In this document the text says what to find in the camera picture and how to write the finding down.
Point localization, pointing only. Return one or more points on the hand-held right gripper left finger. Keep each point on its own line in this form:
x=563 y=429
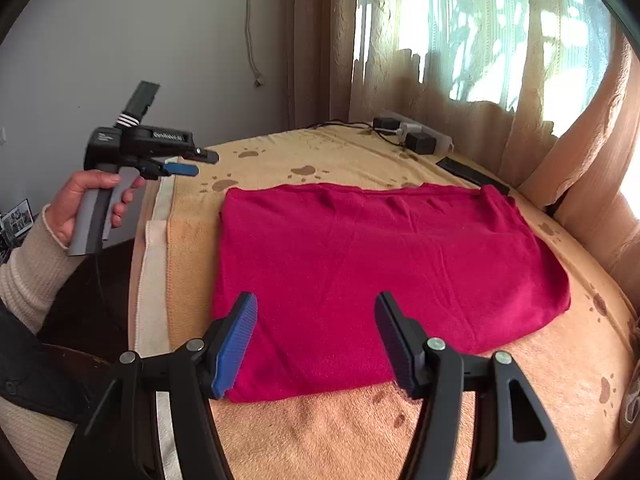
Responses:
x=235 y=345

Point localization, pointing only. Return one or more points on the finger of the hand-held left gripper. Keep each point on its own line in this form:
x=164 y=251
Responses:
x=182 y=169
x=207 y=155

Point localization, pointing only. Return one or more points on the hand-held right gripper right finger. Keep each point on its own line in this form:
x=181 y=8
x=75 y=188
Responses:
x=395 y=345

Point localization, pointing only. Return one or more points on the red sweater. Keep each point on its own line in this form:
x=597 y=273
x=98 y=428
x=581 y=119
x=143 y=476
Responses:
x=375 y=270

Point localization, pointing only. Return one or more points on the person's left forearm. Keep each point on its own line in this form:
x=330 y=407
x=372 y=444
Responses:
x=30 y=270

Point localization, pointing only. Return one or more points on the person's left hand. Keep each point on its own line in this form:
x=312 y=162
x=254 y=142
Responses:
x=65 y=205

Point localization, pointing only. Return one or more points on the white sheet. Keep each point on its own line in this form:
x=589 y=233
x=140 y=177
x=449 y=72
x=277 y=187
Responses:
x=155 y=270

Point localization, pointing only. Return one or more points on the tan paw print blanket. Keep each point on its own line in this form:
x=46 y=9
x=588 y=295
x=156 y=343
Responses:
x=500 y=385

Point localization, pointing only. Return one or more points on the black and white photographs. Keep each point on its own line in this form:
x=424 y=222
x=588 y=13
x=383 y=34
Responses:
x=15 y=222

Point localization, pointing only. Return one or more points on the dark wooden chair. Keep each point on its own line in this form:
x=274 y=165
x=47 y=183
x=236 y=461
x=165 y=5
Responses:
x=70 y=352

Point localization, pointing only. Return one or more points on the black power adapter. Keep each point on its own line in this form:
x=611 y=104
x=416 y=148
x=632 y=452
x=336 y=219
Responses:
x=422 y=144
x=385 y=125

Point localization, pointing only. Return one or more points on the black smartphone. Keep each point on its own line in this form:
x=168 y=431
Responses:
x=470 y=175

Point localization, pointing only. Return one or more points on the dark cloth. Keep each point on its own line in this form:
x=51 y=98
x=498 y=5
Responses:
x=35 y=375

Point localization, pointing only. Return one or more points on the white power adapter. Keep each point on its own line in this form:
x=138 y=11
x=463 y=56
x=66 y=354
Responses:
x=410 y=128

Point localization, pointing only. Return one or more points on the white power strip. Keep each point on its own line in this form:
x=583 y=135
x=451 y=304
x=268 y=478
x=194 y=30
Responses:
x=440 y=141

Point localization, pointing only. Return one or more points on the beige lace curtain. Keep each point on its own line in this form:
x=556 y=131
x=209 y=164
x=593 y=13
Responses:
x=390 y=35

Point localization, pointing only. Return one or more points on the person's cream knit sweater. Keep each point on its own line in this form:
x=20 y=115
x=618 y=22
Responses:
x=30 y=435

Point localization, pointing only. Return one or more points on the crumpled beige cloth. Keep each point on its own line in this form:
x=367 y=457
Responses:
x=632 y=410

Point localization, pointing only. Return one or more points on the thick peach curtain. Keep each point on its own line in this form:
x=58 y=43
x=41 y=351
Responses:
x=590 y=160

